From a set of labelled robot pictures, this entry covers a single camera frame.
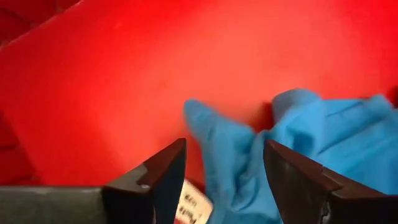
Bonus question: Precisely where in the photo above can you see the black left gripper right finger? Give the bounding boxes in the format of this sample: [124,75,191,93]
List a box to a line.
[263,139,386,224]

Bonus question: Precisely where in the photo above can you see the red plastic laundry bin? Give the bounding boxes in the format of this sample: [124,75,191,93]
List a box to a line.
[0,0,398,224]

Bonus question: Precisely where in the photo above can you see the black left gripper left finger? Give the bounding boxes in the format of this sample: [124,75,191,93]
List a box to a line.
[102,138,187,224]

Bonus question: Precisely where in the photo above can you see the bright blue cloth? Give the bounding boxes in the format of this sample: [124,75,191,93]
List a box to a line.
[175,88,398,224]

